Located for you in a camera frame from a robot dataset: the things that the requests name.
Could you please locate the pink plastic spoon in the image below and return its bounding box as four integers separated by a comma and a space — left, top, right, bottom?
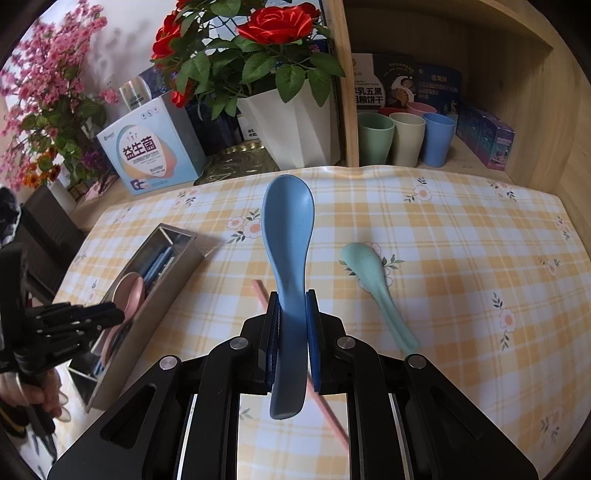
100, 272, 145, 367

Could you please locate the blue chopstick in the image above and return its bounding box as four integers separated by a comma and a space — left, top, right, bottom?
145, 252, 175, 295
142, 246, 173, 290

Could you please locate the blue plastic spoon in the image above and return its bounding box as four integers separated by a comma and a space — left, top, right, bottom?
262, 174, 315, 420

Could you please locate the person left hand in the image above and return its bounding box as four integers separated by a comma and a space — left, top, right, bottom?
0, 369, 62, 418

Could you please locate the pink chopstick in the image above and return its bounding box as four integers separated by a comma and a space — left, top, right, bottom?
252, 280, 349, 451

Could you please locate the dark wicker chair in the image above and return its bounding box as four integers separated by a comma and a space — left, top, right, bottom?
15, 186, 85, 305

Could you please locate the teal plastic spoon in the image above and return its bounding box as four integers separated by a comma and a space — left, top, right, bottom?
342, 243, 420, 355

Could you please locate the stainless steel utensil tray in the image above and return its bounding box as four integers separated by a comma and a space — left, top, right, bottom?
67, 224, 204, 412

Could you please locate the yellow plaid floral tablecloth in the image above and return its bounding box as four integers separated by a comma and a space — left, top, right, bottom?
57, 167, 590, 475

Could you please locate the gold embossed tin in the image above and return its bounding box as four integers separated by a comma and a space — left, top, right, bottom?
193, 140, 280, 186

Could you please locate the light blue probiotic box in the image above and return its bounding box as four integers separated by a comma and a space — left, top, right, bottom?
97, 93, 207, 196

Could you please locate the pink artificial flower bush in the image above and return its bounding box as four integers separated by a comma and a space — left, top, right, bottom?
1, 1, 117, 191

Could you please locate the white geometric flower pot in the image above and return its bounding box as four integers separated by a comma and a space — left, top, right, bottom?
238, 83, 341, 170

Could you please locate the green plastic cup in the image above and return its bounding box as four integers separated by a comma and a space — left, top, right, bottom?
358, 112, 394, 166

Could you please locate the cream plastic cup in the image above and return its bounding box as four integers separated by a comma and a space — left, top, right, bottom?
390, 112, 426, 167

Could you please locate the blue plastic cup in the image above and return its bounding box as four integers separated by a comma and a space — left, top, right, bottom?
423, 113, 456, 168

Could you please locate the pink plastic cup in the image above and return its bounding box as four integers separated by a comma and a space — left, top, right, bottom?
407, 102, 438, 116

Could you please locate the purple small box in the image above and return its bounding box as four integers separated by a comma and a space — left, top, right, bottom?
457, 107, 515, 171

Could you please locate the white biscuit package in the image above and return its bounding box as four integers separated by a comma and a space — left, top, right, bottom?
352, 53, 386, 110

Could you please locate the red rose plant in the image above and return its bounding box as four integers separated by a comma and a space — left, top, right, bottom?
151, 1, 345, 118

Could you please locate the wooden shelf unit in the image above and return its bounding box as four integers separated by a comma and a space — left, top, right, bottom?
322, 1, 590, 245

